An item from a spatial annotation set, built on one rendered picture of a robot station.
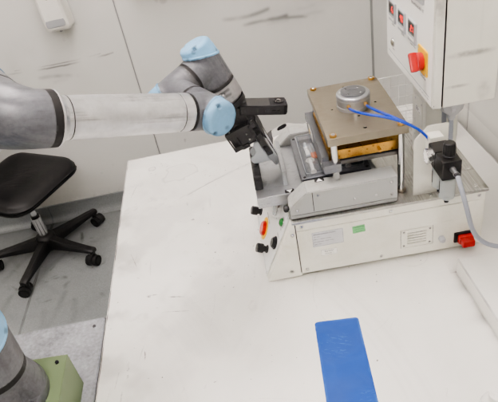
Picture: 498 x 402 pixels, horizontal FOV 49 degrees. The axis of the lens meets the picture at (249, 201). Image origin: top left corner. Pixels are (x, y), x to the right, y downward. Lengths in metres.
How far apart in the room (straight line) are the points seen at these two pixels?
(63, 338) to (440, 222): 0.96
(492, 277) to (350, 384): 0.41
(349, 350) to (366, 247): 0.27
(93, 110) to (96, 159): 2.11
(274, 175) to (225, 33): 1.48
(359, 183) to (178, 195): 0.71
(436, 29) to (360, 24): 1.74
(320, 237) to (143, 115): 0.54
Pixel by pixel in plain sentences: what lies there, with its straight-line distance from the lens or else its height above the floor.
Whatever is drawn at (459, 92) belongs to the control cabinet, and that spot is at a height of 1.18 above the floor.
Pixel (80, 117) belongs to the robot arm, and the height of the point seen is 1.36.
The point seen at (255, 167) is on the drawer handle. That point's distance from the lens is 1.32.
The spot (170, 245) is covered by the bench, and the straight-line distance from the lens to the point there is 1.57.
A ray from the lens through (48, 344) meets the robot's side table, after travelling 1.45.
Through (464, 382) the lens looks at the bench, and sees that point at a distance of 1.19.
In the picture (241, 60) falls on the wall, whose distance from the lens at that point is 2.79.
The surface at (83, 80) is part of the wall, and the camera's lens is 2.86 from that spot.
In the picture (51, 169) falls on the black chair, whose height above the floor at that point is 0.49.
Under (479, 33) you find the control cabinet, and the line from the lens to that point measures 1.17.
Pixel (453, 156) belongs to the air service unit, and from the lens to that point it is 1.16.
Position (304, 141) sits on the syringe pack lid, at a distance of 1.41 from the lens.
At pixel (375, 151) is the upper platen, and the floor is 1.04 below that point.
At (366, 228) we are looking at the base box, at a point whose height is 0.87.
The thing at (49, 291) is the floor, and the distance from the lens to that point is 2.83.
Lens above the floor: 1.72
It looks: 36 degrees down
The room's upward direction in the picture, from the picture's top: 12 degrees counter-clockwise
